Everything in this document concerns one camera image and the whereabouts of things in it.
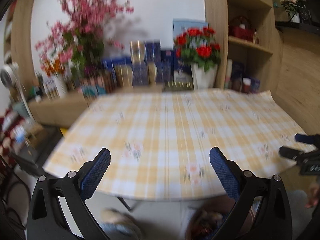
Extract brown trash bin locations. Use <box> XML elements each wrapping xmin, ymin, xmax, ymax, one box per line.
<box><xmin>186</xmin><ymin>197</ymin><xmax>261</xmax><ymax>240</ymax></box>

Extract right hand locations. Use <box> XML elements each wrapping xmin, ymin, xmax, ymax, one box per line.
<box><xmin>305</xmin><ymin>184</ymin><xmax>319</xmax><ymax>208</ymax></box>

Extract yellow plaid tablecloth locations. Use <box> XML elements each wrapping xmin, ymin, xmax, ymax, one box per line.
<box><xmin>44</xmin><ymin>89</ymin><xmax>313</xmax><ymax>200</ymax></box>

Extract red cup on shelf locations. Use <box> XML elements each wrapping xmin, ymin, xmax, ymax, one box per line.
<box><xmin>242</xmin><ymin>78</ymin><xmax>252</xmax><ymax>94</ymax></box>

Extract white flower pot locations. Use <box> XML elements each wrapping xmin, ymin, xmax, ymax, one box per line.
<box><xmin>191</xmin><ymin>63</ymin><xmax>217</xmax><ymax>90</ymax></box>

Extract pink blossom plant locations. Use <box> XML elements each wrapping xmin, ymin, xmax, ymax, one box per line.
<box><xmin>35</xmin><ymin>0</ymin><xmax>136</xmax><ymax>78</ymax></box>

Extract white desk fan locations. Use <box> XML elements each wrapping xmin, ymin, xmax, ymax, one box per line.
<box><xmin>1</xmin><ymin>62</ymin><xmax>35</xmax><ymax>120</ymax></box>

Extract red rose bouquet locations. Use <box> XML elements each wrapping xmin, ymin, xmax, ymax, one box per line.
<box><xmin>174</xmin><ymin>26</ymin><xmax>221</xmax><ymax>72</ymax></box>

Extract wooden shelf unit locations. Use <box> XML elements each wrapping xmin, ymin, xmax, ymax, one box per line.
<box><xmin>204</xmin><ymin>0</ymin><xmax>282</xmax><ymax>93</ymax></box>

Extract black folding table frame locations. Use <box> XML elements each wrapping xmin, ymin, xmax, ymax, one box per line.
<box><xmin>117</xmin><ymin>196</ymin><xmax>140</xmax><ymax>212</ymax></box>

